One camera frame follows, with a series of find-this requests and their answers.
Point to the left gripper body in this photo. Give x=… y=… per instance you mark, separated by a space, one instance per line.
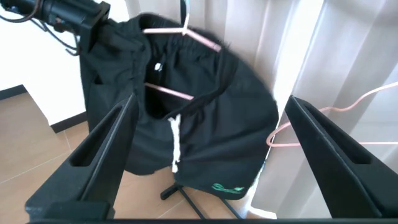
x=71 y=12

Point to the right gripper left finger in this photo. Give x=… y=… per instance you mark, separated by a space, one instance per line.
x=105 y=174

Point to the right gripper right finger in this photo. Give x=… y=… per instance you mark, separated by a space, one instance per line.
x=339 y=183

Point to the pink clothes hanger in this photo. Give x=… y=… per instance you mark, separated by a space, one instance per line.
x=161 y=30
x=342 y=109

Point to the black shorts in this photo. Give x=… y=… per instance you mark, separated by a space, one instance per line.
x=217 y=124

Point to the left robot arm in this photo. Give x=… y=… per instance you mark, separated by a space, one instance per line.
x=18 y=4

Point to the black clothes rack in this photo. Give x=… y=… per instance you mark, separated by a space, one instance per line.
x=169 y=191

